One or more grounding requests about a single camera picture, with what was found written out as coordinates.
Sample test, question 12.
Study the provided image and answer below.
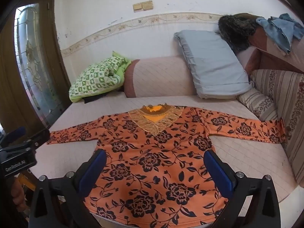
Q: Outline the blue denim cloth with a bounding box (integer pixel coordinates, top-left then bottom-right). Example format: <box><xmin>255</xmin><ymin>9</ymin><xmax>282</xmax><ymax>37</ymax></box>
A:
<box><xmin>256</xmin><ymin>13</ymin><xmax>304</xmax><ymax>55</ymax></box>

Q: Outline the pink bolster cushion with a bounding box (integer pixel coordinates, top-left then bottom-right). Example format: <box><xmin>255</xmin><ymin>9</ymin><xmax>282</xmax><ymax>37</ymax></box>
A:
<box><xmin>123</xmin><ymin>56</ymin><xmax>197</xmax><ymax>98</ymax></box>

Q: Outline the green patterned pillow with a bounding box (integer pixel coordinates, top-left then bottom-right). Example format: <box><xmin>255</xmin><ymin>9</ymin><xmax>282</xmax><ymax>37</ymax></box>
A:
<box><xmin>69</xmin><ymin>51</ymin><xmax>132</xmax><ymax>103</ymax></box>

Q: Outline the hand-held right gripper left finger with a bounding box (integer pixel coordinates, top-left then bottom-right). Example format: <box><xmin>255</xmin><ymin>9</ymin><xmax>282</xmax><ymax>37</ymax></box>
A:
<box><xmin>28</xmin><ymin>149</ymin><xmax>107</xmax><ymax>228</ymax></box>

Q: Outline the dark furry cushion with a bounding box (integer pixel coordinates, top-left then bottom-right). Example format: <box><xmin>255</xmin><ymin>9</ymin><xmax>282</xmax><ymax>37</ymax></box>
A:
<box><xmin>218</xmin><ymin>14</ymin><xmax>262</xmax><ymax>53</ymax></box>

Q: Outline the wooden stained glass door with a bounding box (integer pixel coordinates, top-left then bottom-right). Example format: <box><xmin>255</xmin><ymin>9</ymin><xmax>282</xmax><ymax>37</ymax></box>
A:
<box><xmin>0</xmin><ymin>0</ymin><xmax>72</xmax><ymax>136</ymax></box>

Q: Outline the person's left hand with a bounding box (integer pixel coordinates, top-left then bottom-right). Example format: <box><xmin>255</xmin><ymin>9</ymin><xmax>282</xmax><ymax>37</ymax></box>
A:
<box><xmin>11</xmin><ymin>178</ymin><xmax>26</xmax><ymax>212</ymax></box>

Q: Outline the large striped floral cushion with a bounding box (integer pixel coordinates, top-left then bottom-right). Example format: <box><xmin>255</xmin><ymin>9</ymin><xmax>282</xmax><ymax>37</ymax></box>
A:
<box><xmin>249</xmin><ymin>69</ymin><xmax>304</xmax><ymax>193</ymax></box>

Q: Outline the bed with quilted sheet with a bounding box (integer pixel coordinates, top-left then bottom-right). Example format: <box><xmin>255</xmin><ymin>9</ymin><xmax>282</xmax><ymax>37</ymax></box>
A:
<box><xmin>28</xmin><ymin>95</ymin><xmax>299</xmax><ymax>228</ymax></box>

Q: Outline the pink brown upholstered headboard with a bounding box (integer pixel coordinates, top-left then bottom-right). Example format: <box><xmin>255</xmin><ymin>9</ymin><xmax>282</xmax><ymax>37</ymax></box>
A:
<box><xmin>237</xmin><ymin>14</ymin><xmax>304</xmax><ymax>76</ymax></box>

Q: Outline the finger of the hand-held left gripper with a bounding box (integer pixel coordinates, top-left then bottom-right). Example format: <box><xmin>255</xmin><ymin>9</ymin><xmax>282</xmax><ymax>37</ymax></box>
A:
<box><xmin>0</xmin><ymin>127</ymin><xmax>32</xmax><ymax>151</ymax></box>
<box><xmin>28</xmin><ymin>129</ymin><xmax>50</xmax><ymax>148</ymax></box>

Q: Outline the orange floral shirt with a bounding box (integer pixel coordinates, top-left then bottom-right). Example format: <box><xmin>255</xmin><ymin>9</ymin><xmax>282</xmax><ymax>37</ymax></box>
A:
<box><xmin>46</xmin><ymin>103</ymin><xmax>287</xmax><ymax>225</ymax></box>

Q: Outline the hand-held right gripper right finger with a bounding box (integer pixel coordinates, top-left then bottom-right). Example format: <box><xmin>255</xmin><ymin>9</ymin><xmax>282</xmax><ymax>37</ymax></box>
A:
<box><xmin>203</xmin><ymin>150</ymin><xmax>281</xmax><ymax>228</ymax></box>

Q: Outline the light blue pillow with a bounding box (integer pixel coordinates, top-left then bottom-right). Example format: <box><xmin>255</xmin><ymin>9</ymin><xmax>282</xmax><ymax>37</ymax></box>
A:
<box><xmin>174</xmin><ymin>30</ymin><xmax>252</xmax><ymax>100</ymax></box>

